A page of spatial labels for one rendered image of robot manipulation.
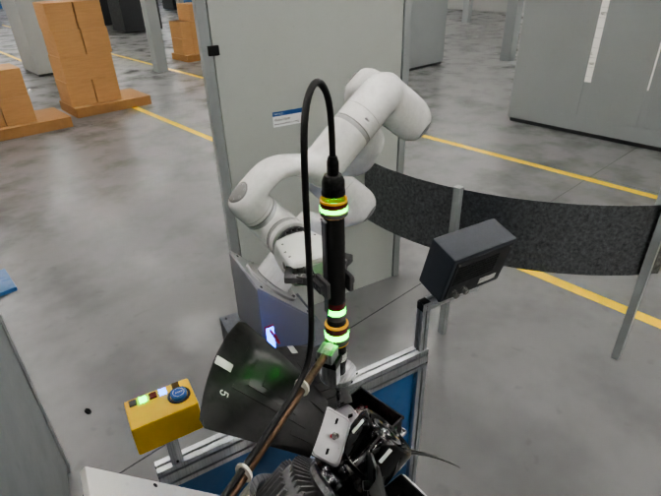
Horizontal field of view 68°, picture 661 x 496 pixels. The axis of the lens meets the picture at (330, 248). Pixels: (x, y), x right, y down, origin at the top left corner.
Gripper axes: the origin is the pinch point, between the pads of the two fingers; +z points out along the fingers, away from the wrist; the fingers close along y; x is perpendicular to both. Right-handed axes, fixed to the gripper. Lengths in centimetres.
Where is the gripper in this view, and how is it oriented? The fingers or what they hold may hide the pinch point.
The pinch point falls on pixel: (334, 282)
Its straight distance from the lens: 82.7
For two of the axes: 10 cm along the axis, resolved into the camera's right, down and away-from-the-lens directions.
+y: -8.6, 2.7, -4.2
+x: -0.2, -8.6, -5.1
